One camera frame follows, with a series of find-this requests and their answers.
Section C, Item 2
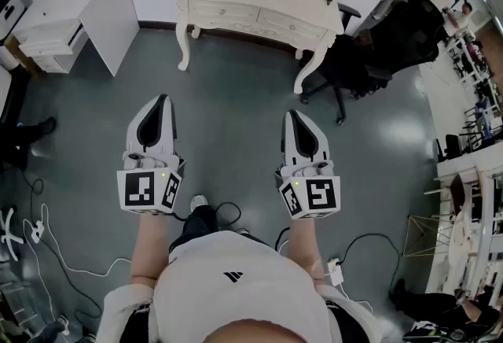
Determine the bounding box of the person's black trouser leg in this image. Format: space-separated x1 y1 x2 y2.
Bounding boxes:
168 204 218 254

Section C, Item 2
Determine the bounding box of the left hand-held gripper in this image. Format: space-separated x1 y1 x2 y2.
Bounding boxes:
116 94 188 216

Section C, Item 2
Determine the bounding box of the white desk drawer with knob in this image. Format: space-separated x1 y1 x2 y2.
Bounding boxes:
188 0 260 26
257 9 329 42

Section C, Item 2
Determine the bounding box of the black floor cable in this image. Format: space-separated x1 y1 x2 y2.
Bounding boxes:
340 233 402 295

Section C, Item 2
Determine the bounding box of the person's white shirt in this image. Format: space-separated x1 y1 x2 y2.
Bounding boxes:
96 229 384 343

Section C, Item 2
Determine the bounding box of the white and black printer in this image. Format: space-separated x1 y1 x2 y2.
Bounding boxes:
0 0 28 40

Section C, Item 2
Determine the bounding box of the person's right forearm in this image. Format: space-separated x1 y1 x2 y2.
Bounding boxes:
283 215 328 290

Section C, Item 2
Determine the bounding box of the black office chair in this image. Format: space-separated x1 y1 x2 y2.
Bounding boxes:
300 0 447 126

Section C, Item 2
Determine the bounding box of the white power adapter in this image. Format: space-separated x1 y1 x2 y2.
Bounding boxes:
326 257 343 287

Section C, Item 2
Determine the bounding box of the white chair base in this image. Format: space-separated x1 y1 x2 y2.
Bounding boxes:
0 207 25 262

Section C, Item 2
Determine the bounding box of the white power strip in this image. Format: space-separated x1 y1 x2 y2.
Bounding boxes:
30 219 45 244

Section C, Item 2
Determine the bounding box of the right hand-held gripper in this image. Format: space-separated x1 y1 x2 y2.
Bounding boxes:
274 109 341 221

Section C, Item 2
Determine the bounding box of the person's left forearm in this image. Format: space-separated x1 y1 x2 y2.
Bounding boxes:
129 209 178 290

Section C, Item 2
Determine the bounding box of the white work table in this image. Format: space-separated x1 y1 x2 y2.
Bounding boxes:
426 144 503 295

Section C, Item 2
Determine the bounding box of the white floor cable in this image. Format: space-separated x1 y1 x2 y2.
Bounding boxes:
21 203 133 278

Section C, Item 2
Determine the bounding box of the person's white shoe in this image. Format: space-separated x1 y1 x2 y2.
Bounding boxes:
189 194 209 213

